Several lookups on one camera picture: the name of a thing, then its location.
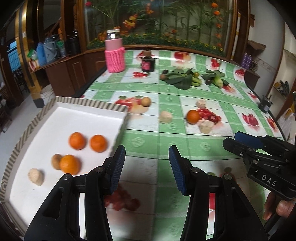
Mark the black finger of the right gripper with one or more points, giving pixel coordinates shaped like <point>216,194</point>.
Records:
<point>239,149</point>

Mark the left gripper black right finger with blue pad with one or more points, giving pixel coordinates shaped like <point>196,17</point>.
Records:
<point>235,218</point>

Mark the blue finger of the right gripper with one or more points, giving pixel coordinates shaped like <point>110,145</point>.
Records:
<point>249,140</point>

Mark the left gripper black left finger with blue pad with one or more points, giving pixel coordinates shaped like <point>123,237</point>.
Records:
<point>58,216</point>

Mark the dark red fruit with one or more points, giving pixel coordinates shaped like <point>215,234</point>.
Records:
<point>214,118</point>

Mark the orange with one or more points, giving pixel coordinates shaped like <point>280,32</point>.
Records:
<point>98,143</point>
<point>70,164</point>
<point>192,116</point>
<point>77,141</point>

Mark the tan round fruit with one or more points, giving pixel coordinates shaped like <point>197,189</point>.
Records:
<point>146,101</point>

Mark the person's right hand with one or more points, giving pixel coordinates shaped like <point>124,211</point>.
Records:
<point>276,205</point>

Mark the black clamp device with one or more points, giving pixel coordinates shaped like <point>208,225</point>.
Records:
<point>265,104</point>

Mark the beige peeled fruit in tray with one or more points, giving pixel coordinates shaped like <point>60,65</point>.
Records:
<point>36,176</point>

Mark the orange in tray front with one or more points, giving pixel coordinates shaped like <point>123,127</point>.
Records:
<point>70,164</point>

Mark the brown round fruit in tray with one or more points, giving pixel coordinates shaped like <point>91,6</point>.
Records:
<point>55,161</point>

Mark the green fruit tablecloth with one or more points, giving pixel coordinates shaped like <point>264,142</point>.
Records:
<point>147,178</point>

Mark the dark fruit near corn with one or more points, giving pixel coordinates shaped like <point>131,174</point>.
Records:
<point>209,82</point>

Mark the purple bottles on shelf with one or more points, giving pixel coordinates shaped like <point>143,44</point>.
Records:
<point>246,61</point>

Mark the white tray striped rim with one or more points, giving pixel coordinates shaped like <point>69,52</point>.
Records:
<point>48,134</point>

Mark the green leafy bok choy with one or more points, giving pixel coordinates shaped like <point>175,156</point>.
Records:
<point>182,79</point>

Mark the brown kiwi fruit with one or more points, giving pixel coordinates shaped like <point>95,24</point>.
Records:
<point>163,77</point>

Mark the black cup red label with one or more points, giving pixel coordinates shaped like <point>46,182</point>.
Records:
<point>148,64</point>

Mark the flower garden mural panel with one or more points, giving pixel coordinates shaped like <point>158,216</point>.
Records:
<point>194,24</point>

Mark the white bucket on floor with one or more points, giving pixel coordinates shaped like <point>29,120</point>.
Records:
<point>47,94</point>

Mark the brown round lid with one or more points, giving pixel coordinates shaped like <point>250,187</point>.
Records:
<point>146,53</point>

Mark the wooden cabinet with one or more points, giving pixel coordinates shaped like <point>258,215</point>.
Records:
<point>72,76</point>

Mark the pink knit covered jar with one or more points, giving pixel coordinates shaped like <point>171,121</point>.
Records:
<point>114,51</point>

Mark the grey kettle jug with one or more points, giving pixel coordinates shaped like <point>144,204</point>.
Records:
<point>51,49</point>

